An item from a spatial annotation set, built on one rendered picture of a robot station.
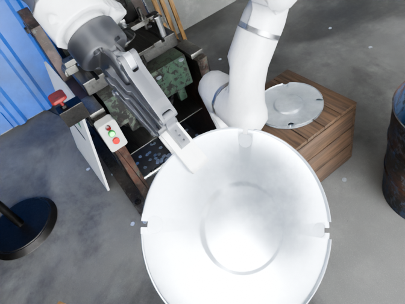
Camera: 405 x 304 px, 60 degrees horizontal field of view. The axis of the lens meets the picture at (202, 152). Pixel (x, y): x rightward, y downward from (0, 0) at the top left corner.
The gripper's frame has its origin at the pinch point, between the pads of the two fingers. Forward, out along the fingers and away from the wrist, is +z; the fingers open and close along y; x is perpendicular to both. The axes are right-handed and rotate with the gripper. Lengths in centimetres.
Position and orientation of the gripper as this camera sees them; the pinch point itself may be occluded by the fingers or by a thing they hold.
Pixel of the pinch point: (183, 148)
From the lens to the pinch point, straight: 48.5
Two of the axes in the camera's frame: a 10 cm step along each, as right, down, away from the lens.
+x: 7.2, -6.1, 3.3
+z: 6.3, 7.7, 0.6
